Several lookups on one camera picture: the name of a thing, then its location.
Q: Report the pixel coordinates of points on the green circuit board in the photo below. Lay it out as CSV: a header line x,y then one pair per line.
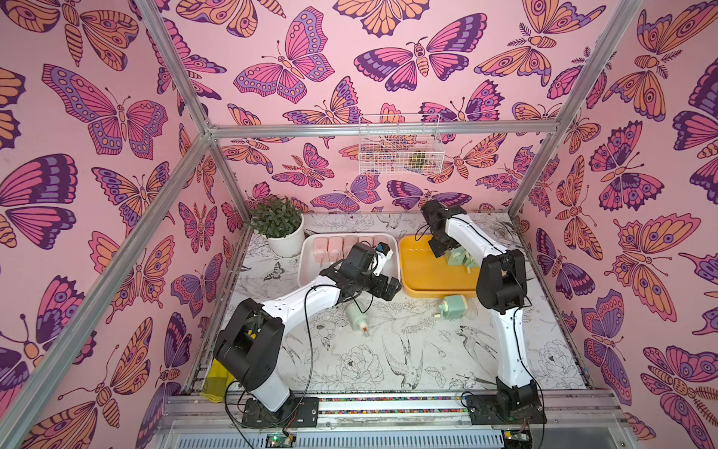
x,y
280,440

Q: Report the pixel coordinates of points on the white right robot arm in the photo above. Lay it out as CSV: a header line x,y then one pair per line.
x,y
501,288

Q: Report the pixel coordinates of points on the white wire basket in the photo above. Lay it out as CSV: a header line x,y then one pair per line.
x,y
395,148

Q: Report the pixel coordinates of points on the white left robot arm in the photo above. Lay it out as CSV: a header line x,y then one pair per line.
x,y
248,347

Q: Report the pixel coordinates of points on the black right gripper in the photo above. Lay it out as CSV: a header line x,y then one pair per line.
x,y
444,244

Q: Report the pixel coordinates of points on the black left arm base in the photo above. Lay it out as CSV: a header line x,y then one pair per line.
x,y
295,413

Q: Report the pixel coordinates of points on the white plastic flower pot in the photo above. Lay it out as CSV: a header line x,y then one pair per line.
x,y
290,245

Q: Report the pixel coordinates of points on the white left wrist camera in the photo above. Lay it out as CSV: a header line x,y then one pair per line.
x,y
383,253

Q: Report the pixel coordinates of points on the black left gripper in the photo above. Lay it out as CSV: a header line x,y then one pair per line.
x,y
390,293

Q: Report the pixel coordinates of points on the green leafy plant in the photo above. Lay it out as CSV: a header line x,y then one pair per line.
x,y
276,218

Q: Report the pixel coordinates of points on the pink sharpener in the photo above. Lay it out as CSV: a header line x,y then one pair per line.
x,y
348,242
320,250
367,240
335,249

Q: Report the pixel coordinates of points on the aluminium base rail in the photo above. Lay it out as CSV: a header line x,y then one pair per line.
x,y
575,419

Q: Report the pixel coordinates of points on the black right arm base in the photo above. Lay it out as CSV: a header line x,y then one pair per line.
x,y
507,406

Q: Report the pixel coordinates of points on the yellow plastic storage box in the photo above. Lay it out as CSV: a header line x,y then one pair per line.
x,y
424,276

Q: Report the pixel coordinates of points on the white plastic storage box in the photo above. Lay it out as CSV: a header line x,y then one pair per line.
x,y
308,269

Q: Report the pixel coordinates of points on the green sharpener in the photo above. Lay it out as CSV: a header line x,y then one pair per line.
x,y
473,261
452,307
458,257
358,319

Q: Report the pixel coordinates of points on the yellow rubber glove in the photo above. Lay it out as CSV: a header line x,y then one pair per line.
x,y
217,381

